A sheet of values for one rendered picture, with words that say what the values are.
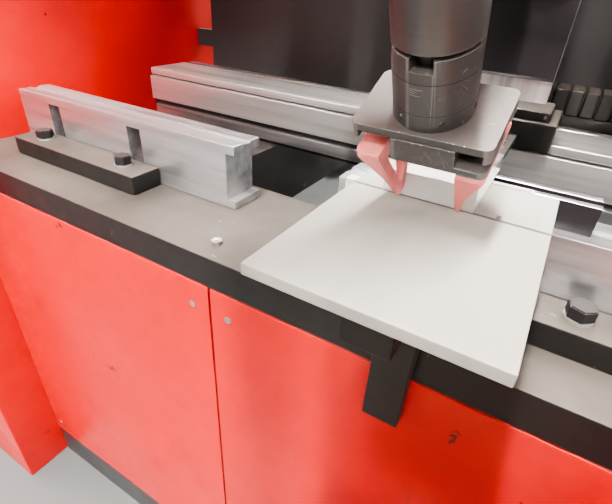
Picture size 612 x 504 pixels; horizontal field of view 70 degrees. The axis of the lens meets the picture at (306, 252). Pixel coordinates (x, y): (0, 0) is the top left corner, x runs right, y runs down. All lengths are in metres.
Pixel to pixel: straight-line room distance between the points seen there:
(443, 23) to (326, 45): 0.85
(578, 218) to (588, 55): 0.53
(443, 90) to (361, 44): 0.78
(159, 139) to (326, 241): 0.43
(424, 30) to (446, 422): 0.36
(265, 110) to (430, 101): 0.62
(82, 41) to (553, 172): 0.94
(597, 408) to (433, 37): 0.33
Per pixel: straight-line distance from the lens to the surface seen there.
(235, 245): 0.56
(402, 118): 0.32
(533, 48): 0.47
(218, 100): 0.96
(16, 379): 1.28
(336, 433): 0.59
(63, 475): 1.47
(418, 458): 0.55
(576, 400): 0.45
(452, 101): 0.30
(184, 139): 0.67
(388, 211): 0.38
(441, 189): 0.41
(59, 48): 1.09
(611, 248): 0.49
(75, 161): 0.80
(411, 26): 0.28
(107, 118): 0.79
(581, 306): 0.48
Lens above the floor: 1.17
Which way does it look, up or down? 32 degrees down
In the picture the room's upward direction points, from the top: 4 degrees clockwise
